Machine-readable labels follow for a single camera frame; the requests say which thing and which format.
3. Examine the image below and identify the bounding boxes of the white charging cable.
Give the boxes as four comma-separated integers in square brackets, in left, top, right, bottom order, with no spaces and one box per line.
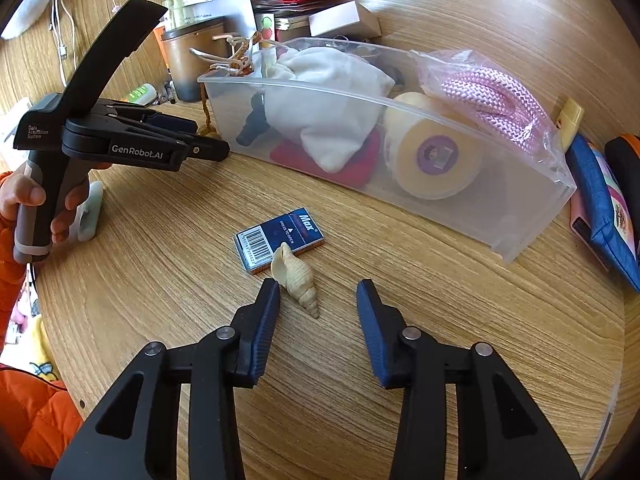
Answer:
[46,0,124,89]

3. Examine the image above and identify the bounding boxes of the blue Max staples box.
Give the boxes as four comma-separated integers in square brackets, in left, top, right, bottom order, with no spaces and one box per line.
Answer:
[234,208,324,274]

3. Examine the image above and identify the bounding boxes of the black orange zip case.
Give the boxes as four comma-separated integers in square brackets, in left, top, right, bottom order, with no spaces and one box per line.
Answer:
[604,133,640,200]

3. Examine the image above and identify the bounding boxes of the white orange green tube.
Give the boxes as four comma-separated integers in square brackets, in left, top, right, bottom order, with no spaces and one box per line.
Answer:
[122,82,158,106]

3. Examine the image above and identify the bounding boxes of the blue patchwork pouch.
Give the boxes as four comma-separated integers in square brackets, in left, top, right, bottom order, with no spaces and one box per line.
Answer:
[566,133,639,292]

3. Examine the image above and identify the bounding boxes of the beige spiral seashell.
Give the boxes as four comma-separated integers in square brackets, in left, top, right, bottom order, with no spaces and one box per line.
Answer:
[270,242,320,318]

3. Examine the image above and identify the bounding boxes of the person's left hand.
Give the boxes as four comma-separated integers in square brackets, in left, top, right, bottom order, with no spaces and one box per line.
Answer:
[1,165,89,244]

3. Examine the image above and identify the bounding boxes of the pink rope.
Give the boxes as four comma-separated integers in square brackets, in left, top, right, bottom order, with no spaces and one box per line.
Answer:
[412,48,569,166]

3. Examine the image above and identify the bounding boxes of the fruit pattern box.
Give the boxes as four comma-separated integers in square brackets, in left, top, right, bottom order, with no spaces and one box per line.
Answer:
[255,12,277,50]

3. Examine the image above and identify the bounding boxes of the yellow lotion tube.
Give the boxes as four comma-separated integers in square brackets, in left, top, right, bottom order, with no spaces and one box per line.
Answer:
[555,98,585,153]

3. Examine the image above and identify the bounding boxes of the stack of books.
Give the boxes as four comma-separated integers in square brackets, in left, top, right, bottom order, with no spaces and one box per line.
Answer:
[250,0,344,42]

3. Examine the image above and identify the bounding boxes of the yellow cream plastic jar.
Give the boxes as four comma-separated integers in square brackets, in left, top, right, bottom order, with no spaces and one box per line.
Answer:
[382,107,484,200]

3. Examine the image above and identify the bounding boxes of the small white cardboard box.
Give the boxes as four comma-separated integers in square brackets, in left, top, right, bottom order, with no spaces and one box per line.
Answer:
[308,0,382,40]

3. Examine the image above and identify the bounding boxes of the light green small tube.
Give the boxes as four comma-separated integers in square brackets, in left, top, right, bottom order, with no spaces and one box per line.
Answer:
[70,180,104,242]

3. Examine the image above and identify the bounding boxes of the metal nail clippers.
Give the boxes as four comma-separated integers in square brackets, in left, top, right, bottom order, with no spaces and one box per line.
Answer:
[156,79,178,104]

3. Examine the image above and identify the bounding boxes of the clear plastic storage bin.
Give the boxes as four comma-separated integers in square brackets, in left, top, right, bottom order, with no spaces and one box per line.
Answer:
[201,38,576,261]

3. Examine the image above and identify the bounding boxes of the white drawstring cloth pouch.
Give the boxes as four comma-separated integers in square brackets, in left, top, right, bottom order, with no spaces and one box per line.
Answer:
[260,47,395,165]

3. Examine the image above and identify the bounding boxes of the brown ceramic mug with lid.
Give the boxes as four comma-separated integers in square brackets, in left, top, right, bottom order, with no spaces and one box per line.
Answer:
[162,18,230,102]

